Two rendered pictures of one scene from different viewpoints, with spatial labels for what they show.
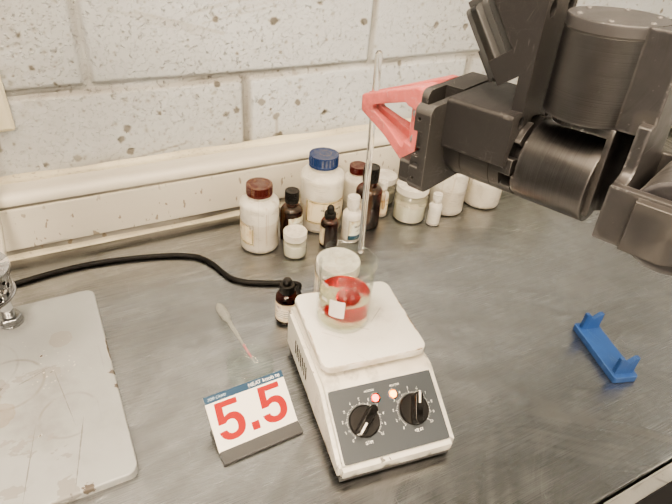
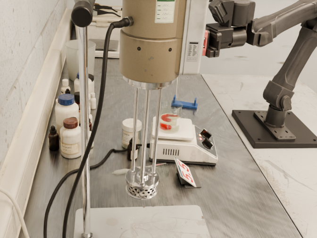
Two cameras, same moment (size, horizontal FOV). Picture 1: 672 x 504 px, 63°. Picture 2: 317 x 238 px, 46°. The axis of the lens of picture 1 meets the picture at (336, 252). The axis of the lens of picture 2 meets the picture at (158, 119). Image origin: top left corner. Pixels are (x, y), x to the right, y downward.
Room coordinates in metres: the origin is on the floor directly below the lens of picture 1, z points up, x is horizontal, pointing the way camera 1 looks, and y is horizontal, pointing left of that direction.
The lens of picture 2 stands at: (0.14, 0.90, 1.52)
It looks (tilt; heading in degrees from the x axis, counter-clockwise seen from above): 28 degrees down; 291
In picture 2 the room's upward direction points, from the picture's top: 5 degrees clockwise
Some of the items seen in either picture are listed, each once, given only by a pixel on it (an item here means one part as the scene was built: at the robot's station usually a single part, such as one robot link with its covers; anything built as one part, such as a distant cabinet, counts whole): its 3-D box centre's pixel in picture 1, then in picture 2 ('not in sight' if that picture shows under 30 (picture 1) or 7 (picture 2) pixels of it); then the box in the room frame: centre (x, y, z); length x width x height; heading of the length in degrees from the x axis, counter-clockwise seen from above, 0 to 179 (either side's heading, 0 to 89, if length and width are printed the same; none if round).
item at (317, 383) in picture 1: (361, 365); (179, 140); (0.43, -0.04, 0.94); 0.22 x 0.13 x 0.08; 22
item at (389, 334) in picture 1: (357, 323); (172, 127); (0.45, -0.03, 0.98); 0.12 x 0.12 x 0.01; 22
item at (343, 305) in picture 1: (343, 288); (169, 116); (0.46, -0.01, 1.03); 0.07 x 0.06 x 0.08; 28
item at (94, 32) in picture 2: not in sight; (102, 23); (1.27, -1.01, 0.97); 0.37 x 0.31 x 0.14; 119
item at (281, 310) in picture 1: (286, 298); (132, 148); (0.54, 0.06, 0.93); 0.03 x 0.03 x 0.07
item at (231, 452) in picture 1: (253, 415); (187, 172); (0.36, 0.07, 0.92); 0.09 x 0.06 x 0.04; 122
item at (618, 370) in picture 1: (607, 344); (184, 101); (0.53, -0.37, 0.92); 0.10 x 0.03 x 0.04; 13
